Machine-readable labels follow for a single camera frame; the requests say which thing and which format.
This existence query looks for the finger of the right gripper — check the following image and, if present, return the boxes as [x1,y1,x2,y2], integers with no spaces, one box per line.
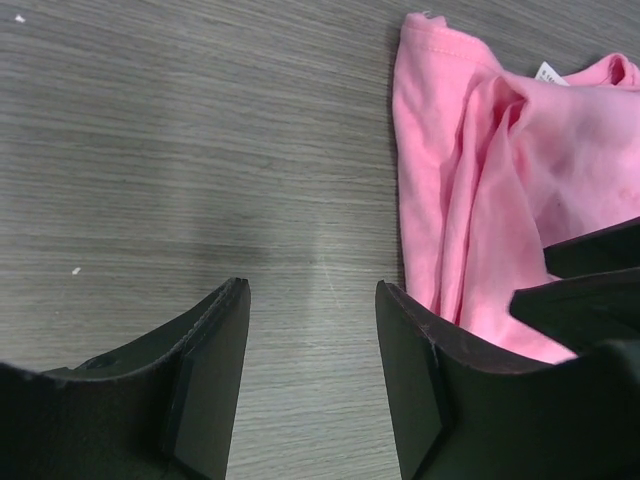
[509,267,639,355]
[544,217,639,278]

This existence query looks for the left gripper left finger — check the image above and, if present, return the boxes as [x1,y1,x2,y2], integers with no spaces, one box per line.
[1,278,250,479]

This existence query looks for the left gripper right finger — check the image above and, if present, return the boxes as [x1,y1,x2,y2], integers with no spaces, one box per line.
[375,282,639,479]

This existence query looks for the pink t shirt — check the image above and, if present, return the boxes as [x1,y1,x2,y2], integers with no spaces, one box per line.
[392,13,639,363]

